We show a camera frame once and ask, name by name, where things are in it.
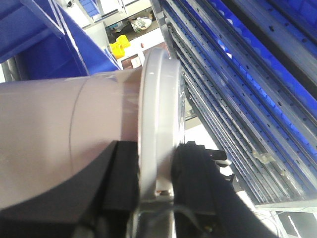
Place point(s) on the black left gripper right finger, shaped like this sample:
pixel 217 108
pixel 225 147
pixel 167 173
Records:
pixel 212 209

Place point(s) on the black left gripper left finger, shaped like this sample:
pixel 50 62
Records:
pixel 95 203

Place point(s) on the yellow container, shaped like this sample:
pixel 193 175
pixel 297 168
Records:
pixel 119 46

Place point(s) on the blue plastic tote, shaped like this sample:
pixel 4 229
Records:
pixel 39 40

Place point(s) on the grey slotted shelving rack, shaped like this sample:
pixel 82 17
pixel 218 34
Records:
pixel 250 68

